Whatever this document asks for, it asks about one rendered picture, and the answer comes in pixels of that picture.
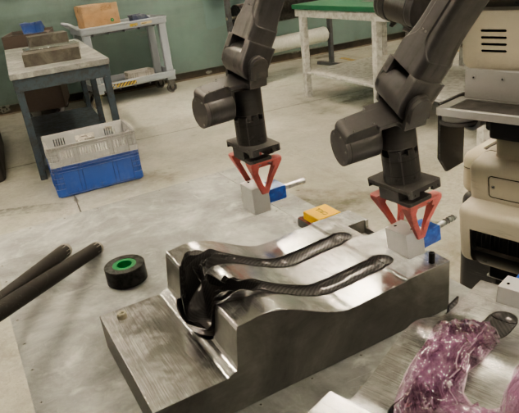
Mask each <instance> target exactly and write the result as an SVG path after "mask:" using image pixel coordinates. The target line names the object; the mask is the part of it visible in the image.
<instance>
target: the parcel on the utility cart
mask: <svg viewBox="0 0 519 413"><path fill-rule="evenodd" d="M74 11H75V16H76V19H77V22H78V26H79V29H86V28H91V27H96V26H101V25H111V24H116V23H120V22H121V20H120V16H119V12H118V8H117V4H116V2H104V3H94V4H87V5H81V6H76V7H74Z"/></svg>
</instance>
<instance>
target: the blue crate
mask: <svg viewBox="0 0 519 413"><path fill-rule="evenodd" d="M46 159H47V158H46ZM47 163H48V159H47ZM48 168H49V171H50V174H51V177H52V182H53V185H54V187H55V189H56V191H57V195H58V197H61V198H64V197H69V196H73V195H76V194H80V193H86V192H89V191H93V190H95V189H99V188H105V187H108V186H112V185H115V184H121V183H124V182H128V181H131V180H135V179H141V178H142V177H143V170H142V167H141V163H140V159H139V151H138V149H135V150H132V151H128V152H122V153H118V154H115V155H111V156H107V157H101V158H97V159H93V160H90V161H83V162H80V163H76V164H73V165H68V166H63V167H59V168H55V169H51V167H50V165H49V163H48Z"/></svg>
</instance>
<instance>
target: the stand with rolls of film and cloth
mask: <svg viewBox="0 0 519 413"><path fill-rule="evenodd" d="M223 1H224V7H225V19H226V25H227V32H228V33H229V32H232V29H233V26H234V23H235V20H236V17H237V15H238V14H239V13H240V11H241V9H242V7H243V5H244V4H243V3H241V4H236V5H233V6H232V7H231V8H230V0H223ZM313 1H318V0H285V3H284V5H283V8H282V11H281V13H280V19H279V21H283V20H290V19H294V18H298V16H295V13H294V9H292V7H291V5H294V4H299V3H304V2H313ZM326 24H327V28H326V27H325V26H322V27H319V28H315V29H309V30H308V40H309V45H312V44H316V43H322V42H325V41H327V40H328V51H329V61H318V62H317V65H325V66H332V65H336V64H339V63H343V62H335V55H334V41H333V27H332V19H328V18H326ZM300 47H301V41H300V31H299V32H295V33H292V34H284V35H281V36H276V37H275V41H274V43H273V46H272V48H274V49H275V52H274V53H277V52H283V51H287V50H290V49H295V48H300Z"/></svg>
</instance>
